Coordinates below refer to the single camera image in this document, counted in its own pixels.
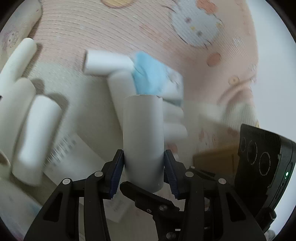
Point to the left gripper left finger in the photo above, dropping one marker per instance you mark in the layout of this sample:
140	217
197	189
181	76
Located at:
58	218

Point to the pink floral pillow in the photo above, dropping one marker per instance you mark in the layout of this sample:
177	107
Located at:
19	26

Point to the pink Hello Kitty bed sheet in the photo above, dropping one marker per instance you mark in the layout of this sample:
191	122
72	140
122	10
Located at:
81	79

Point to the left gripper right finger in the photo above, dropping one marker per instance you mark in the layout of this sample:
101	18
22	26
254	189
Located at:
212	211

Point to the brown cardboard box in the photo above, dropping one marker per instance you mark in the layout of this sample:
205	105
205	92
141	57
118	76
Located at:
223	160

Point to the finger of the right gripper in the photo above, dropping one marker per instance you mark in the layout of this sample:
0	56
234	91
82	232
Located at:
164	213

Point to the blue white wipes pack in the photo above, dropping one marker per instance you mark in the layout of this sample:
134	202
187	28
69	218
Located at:
152	77

